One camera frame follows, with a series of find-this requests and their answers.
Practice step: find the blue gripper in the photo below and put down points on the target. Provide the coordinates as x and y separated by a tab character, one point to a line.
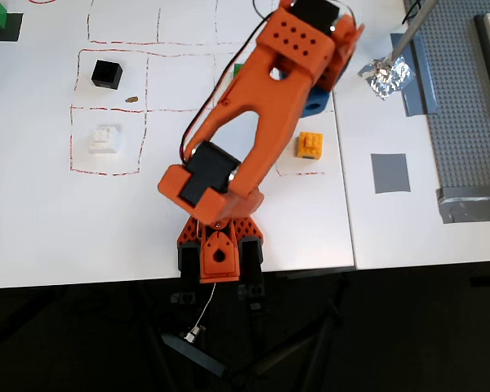
328	78

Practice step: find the grey square tape marker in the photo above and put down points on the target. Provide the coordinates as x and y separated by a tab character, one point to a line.
390	173

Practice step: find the black table clamp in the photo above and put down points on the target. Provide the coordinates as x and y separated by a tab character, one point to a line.
189	265
251	265

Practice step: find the white lego block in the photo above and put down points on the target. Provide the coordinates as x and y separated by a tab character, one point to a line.
104	139

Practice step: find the black tripod stand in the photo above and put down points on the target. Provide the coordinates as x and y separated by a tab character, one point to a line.
294	347

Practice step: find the black lego block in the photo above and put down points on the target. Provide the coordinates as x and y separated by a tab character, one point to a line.
106	74

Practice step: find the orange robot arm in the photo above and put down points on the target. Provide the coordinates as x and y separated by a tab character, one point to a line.
269	102

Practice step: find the silver metal pole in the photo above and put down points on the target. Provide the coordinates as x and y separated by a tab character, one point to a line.
412	28

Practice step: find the crumpled aluminium foil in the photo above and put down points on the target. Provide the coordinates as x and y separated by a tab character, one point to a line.
388	79

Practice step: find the grey lego baseplate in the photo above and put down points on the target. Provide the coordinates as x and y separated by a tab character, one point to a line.
461	102

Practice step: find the orange lego block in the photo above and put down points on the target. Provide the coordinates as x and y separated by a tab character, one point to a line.
310	146

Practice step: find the silver duct tape strip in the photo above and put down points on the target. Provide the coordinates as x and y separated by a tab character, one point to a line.
473	206

